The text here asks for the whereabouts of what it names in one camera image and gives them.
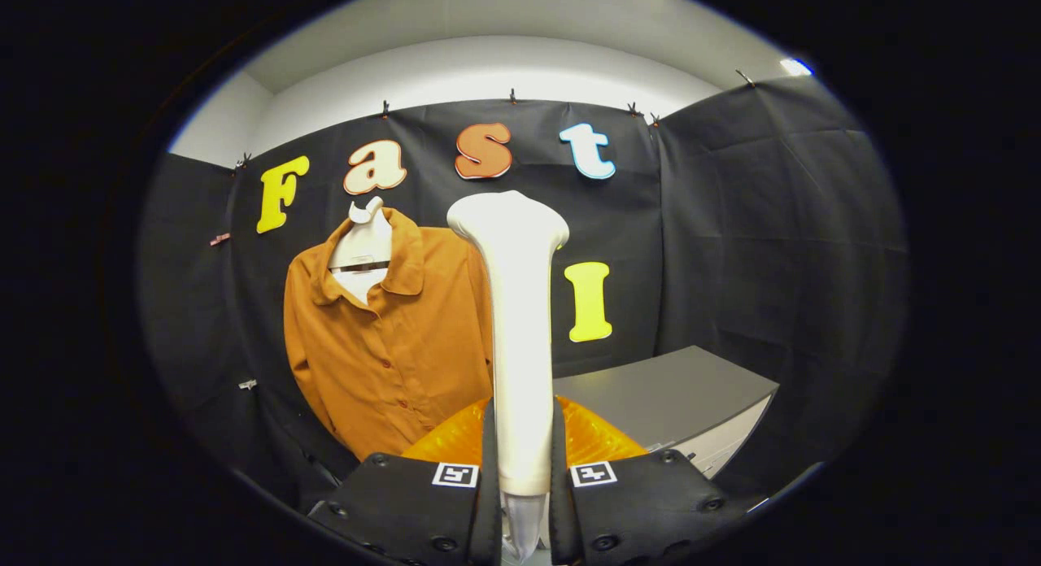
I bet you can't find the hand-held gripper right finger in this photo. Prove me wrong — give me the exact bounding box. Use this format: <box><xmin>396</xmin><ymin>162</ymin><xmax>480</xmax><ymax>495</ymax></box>
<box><xmin>549</xmin><ymin>395</ymin><xmax>769</xmax><ymax>566</ymax></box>

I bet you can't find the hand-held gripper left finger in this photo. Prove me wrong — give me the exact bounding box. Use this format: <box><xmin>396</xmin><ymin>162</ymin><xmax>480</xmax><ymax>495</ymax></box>
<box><xmin>307</xmin><ymin>397</ymin><xmax>503</xmax><ymax>566</ymax></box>

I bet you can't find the white garment steamer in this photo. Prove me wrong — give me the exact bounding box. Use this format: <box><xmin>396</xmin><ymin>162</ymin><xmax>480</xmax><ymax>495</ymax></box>
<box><xmin>446</xmin><ymin>190</ymin><xmax>570</xmax><ymax>498</ymax></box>

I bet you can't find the orange button shirt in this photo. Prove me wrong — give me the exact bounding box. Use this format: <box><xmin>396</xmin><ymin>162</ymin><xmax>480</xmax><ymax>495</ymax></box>
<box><xmin>283</xmin><ymin>207</ymin><xmax>497</xmax><ymax>461</ymax></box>

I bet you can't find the grey cabinet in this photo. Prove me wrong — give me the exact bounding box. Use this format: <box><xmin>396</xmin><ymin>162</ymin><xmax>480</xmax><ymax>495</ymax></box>
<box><xmin>553</xmin><ymin>345</ymin><xmax>780</xmax><ymax>479</ymax></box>

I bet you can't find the white mannequin torso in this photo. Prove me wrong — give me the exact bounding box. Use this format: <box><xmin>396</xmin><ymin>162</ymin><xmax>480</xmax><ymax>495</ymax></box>
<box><xmin>328</xmin><ymin>196</ymin><xmax>394</xmax><ymax>305</ymax></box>

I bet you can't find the black backdrop cloth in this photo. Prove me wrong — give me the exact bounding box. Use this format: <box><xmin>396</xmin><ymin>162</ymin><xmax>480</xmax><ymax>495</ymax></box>
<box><xmin>138</xmin><ymin>76</ymin><xmax>908</xmax><ymax>518</ymax></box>

